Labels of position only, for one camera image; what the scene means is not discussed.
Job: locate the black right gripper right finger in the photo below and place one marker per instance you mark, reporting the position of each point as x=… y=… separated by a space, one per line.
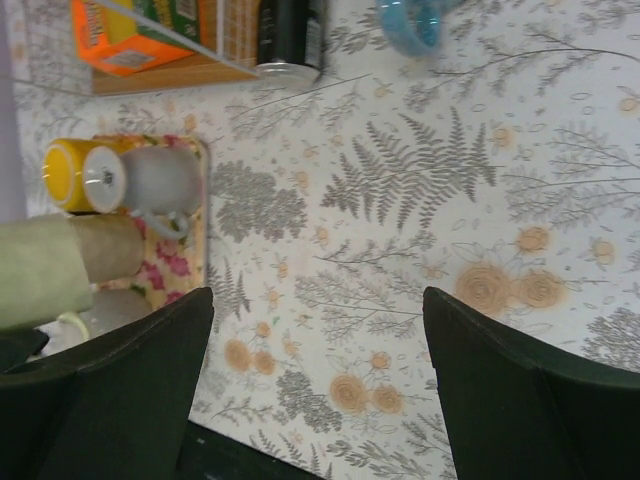
x=518 y=408

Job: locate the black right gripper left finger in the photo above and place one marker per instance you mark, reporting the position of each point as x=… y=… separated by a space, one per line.
x=114 y=407

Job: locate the light green mug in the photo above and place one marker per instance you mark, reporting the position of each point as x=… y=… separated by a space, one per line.
x=50 y=263

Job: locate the blue butterfly ceramic mug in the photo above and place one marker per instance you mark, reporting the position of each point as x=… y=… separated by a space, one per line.
x=413 y=27

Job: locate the white ceramic mug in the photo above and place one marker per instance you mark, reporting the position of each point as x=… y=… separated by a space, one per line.
x=112 y=309

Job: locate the grey-blue mug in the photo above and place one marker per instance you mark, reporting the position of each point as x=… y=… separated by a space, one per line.
x=160 y=185

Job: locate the yellow mug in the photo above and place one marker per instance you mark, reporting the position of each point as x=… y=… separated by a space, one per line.
x=62 y=170

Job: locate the floral serving tray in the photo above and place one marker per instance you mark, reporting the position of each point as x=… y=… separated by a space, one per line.
x=170 y=268

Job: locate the floral tablecloth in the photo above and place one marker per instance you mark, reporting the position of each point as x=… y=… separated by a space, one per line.
x=504 y=170

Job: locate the orange yellow sponge pack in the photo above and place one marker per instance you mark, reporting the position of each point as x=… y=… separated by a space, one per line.
x=116 y=44

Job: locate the black beverage can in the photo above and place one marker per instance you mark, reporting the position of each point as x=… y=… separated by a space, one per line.
x=289 y=41

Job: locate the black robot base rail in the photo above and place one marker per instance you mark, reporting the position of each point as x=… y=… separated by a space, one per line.
x=206 y=454

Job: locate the wooden wire shelf rack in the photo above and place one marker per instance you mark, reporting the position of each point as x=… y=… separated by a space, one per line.
x=226 y=52

